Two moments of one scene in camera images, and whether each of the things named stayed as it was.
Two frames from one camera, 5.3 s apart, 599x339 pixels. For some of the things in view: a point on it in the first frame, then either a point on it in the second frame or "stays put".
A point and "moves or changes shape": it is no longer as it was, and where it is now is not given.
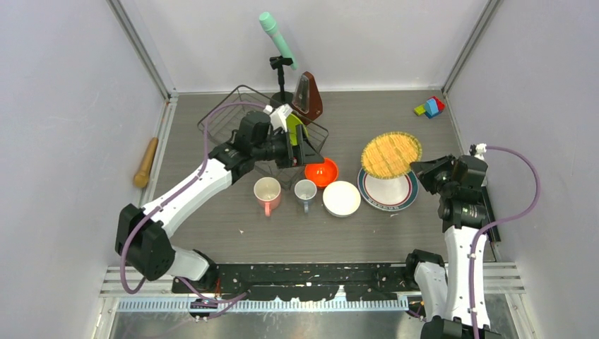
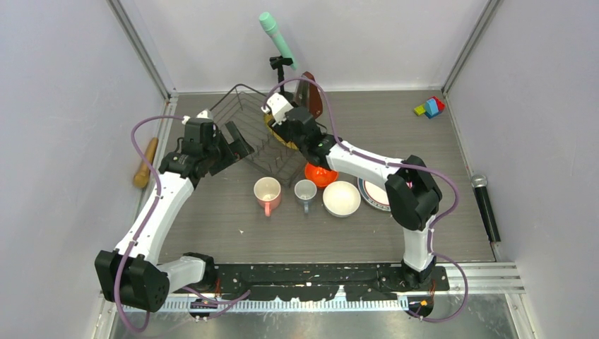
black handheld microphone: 493,234 stays put
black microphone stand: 282,97 stays put
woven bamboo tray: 388,155 moves or changes shape
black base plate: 304,282 stays put
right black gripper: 425,170 -> 280,127
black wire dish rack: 277,144 stays put
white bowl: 341,198 stays put
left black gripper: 304,153 -> 236,150
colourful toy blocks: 431,108 stays put
